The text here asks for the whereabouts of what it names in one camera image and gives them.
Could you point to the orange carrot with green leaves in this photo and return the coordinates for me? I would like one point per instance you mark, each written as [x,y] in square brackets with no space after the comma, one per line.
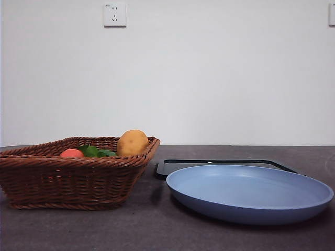
[72,153]

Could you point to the blue round plate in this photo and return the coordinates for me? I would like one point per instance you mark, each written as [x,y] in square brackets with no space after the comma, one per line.
[248,191]

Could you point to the yellow-brown potato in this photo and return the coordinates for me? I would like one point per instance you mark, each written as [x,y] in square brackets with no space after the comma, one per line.
[132,143]

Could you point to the black rectangular tray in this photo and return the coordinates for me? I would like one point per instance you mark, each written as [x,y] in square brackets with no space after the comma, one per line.
[160,171]

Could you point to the brown wicker basket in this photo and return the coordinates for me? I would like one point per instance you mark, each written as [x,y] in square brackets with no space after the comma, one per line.
[65,183]

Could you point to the white wall socket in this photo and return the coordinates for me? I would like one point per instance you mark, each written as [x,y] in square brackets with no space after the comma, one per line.
[114,15]

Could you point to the white wall plate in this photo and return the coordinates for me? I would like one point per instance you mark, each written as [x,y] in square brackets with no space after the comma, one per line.
[332,15]

